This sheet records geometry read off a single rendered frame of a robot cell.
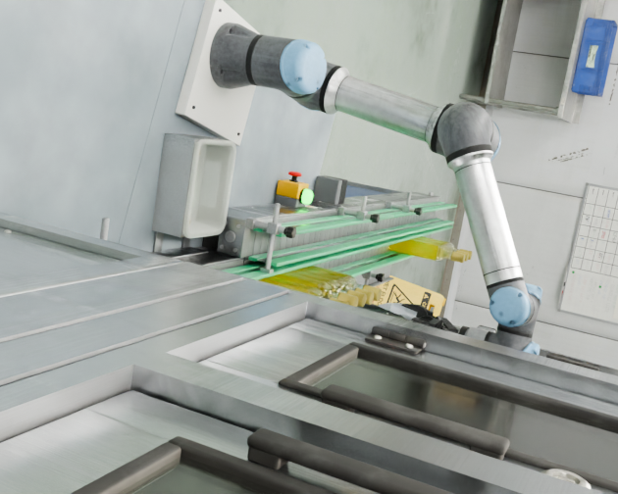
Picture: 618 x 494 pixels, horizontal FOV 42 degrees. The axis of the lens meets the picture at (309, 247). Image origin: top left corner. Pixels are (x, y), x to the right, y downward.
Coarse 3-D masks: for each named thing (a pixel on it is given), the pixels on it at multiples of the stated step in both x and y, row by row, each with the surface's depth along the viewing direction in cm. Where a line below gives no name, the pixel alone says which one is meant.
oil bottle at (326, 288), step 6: (282, 276) 199; (288, 276) 199; (294, 276) 200; (300, 276) 201; (300, 282) 197; (306, 282) 197; (312, 282) 197; (318, 282) 198; (324, 282) 199; (324, 288) 196; (330, 288) 197; (324, 294) 196
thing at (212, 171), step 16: (208, 144) 180; (224, 144) 186; (208, 160) 193; (224, 160) 192; (192, 176) 177; (208, 176) 194; (224, 176) 192; (192, 192) 178; (208, 192) 194; (224, 192) 193; (192, 208) 193; (208, 208) 195; (224, 208) 193; (192, 224) 191; (208, 224) 194; (224, 224) 194
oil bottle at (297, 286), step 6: (270, 276) 198; (276, 276) 199; (270, 282) 194; (276, 282) 194; (282, 282) 194; (288, 282) 195; (294, 282) 196; (288, 288) 192; (294, 288) 192; (300, 288) 191; (306, 288) 192; (312, 288) 193; (318, 288) 194; (312, 294) 190; (318, 294) 191
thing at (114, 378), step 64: (0, 320) 68; (64, 320) 71; (128, 320) 74; (192, 320) 78; (256, 320) 82; (320, 320) 93; (384, 320) 91; (0, 384) 56; (64, 384) 57; (128, 384) 63; (192, 384) 61; (256, 384) 63; (320, 384) 72; (384, 384) 75; (448, 384) 78; (512, 384) 81; (576, 384) 82; (0, 448) 50; (64, 448) 51; (128, 448) 53; (192, 448) 54; (256, 448) 53; (320, 448) 53; (384, 448) 55; (448, 448) 57; (512, 448) 65; (576, 448) 67
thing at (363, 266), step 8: (376, 256) 289; (384, 256) 292; (392, 256) 297; (400, 256) 298; (408, 256) 301; (352, 264) 266; (360, 264) 270; (368, 264) 272; (376, 264) 273; (384, 264) 276; (344, 272) 249; (352, 272) 251; (360, 272) 255
